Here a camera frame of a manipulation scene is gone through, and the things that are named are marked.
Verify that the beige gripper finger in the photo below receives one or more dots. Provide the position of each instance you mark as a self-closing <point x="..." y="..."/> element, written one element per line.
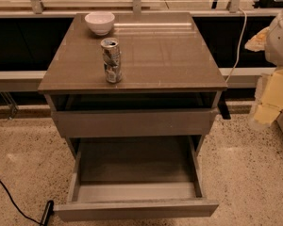
<point x="257" y="42"/>
<point x="268" y="100"/>

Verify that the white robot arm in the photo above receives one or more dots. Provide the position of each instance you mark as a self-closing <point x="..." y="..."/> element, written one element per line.
<point x="274" y="41"/>

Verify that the open grey middle drawer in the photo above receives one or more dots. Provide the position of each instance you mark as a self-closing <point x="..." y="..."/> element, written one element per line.
<point x="135" y="178"/>

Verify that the black floor stand foot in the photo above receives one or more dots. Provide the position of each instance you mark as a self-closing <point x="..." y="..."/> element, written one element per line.
<point x="47" y="213"/>

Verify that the white ceramic bowl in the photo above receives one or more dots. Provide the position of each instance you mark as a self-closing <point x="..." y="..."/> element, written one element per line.
<point x="100" y="22"/>

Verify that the grey top drawer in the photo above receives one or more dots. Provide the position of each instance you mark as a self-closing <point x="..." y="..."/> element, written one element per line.
<point x="133" y="115"/>

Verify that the grey drawer cabinet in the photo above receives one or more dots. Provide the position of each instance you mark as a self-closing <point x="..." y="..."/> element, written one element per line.
<point x="160" y="53"/>

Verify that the silver redbull can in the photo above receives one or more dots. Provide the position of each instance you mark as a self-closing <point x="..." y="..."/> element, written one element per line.
<point x="112" y="59"/>

